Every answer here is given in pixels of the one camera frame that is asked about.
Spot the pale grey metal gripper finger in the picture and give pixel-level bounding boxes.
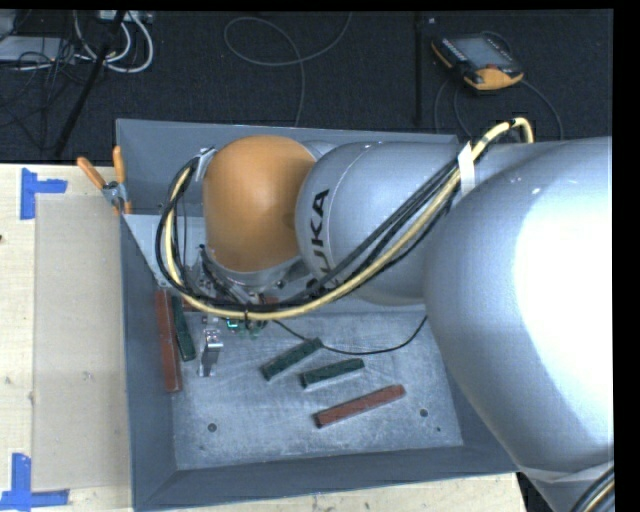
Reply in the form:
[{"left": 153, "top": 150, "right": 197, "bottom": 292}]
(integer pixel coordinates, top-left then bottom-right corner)
[{"left": 199, "top": 328, "right": 225, "bottom": 378}]

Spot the dark green flat block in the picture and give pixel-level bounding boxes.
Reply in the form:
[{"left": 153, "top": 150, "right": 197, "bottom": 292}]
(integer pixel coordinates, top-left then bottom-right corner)
[
  {"left": 260, "top": 336, "right": 326, "bottom": 383},
  {"left": 298, "top": 357, "right": 367, "bottom": 390},
  {"left": 170, "top": 294, "right": 198, "bottom": 363}
]

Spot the red-brown flat block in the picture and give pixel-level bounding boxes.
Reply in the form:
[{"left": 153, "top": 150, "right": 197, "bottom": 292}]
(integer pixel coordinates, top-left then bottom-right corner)
[
  {"left": 154, "top": 288, "right": 183, "bottom": 394},
  {"left": 312, "top": 383, "right": 408, "bottom": 430}
]

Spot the grey metal bin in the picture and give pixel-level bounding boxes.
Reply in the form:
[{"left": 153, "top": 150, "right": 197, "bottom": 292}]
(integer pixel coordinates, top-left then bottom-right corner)
[{"left": 114, "top": 118, "right": 522, "bottom": 512}]

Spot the pale flat board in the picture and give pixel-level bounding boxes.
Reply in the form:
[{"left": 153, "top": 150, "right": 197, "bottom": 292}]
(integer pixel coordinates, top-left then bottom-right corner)
[{"left": 30, "top": 193, "right": 133, "bottom": 493}]

